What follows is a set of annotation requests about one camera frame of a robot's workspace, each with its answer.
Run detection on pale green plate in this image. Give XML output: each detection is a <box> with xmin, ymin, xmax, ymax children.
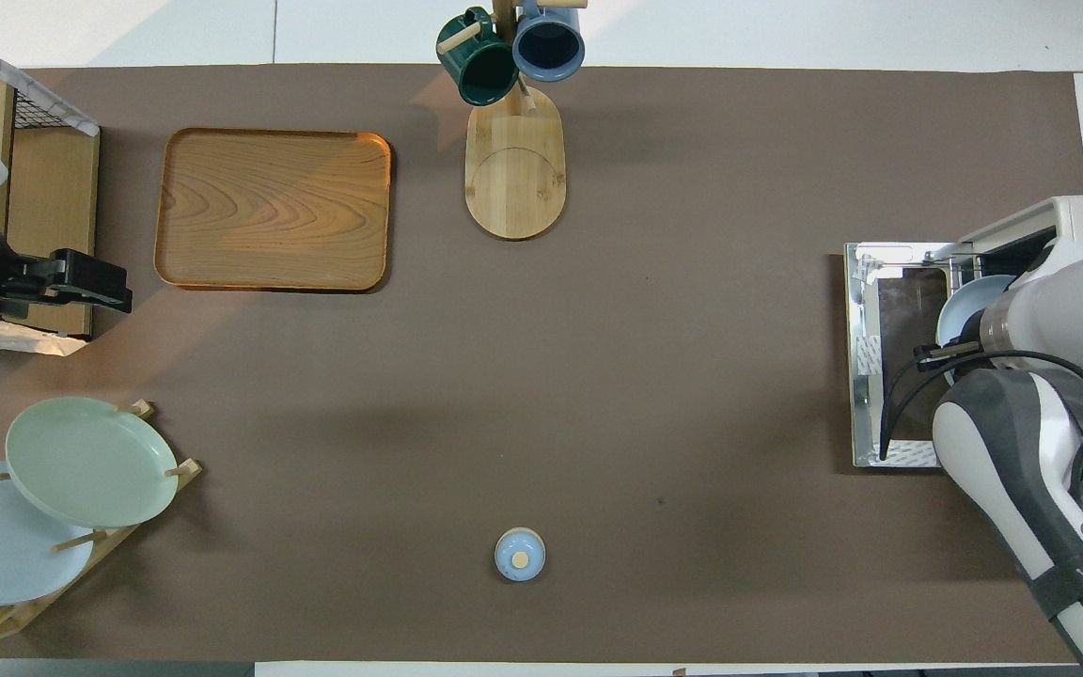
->
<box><xmin>6</xmin><ymin>397</ymin><xmax>180</xmax><ymax>528</ymax></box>

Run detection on small blue bell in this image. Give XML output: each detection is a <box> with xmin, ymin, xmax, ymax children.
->
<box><xmin>494</xmin><ymin>527</ymin><xmax>547</xmax><ymax>583</ymax></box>

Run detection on black wire basket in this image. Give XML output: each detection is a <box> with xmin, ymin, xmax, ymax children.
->
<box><xmin>0</xmin><ymin>21</ymin><xmax>101</xmax><ymax>133</ymax></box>

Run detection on wooden serving tray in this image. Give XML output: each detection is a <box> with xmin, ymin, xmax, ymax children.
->
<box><xmin>154</xmin><ymin>128</ymin><xmax>393</xmax><ymax>292</ymax></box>

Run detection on oven door with handle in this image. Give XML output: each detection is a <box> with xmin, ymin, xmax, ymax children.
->
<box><xmin>844</xmin><ymin>242</ymin><xmax>975</xmax><ymax>468</ymax></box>

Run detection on wooden mug tree stand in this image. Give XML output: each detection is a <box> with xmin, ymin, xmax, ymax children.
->
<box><xmin>438</xmin><ymin>0</ymin><xmax>589</xmax><ymax>241</ymax></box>

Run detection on dark green mug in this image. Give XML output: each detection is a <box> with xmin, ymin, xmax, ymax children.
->
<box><xmin>436</xmin><ymin>8</ymin><xmax>519</xmax><ymax>106</ymax></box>

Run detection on wooden step shelf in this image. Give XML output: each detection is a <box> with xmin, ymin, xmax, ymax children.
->
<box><xmin>0</xmin><ymin>71</ymin><xmax>101</xmax><ymax>356</ymax></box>

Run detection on light blue plate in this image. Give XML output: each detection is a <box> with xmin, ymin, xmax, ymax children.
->
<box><xmin>936</xmin><ymin>275</ymin><xmax>1017</xmax><ymax>386</ymax></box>

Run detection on wooden plate rack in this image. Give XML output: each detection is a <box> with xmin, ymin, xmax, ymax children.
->
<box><xmin>0</xmin><ymin>400</ymin><xmax>202</xmax><ymax>642</ymax></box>

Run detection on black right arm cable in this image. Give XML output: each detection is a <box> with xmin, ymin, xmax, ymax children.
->
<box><xmin>880</xmin><ymin>343</ymin><xmax>1083</xmax><ymax>462</ymax></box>

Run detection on blue mug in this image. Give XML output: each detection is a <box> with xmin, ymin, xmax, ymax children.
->
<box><xmin>511</xmin><ymin>0</ymin><xmax>587</xmax><ymax>83</ymax></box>

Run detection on brown table mat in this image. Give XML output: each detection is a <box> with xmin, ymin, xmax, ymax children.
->
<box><xmin>0</xmin><ymin>64</ymin><xmax>1083</xmax><ymax>664</ymax></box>

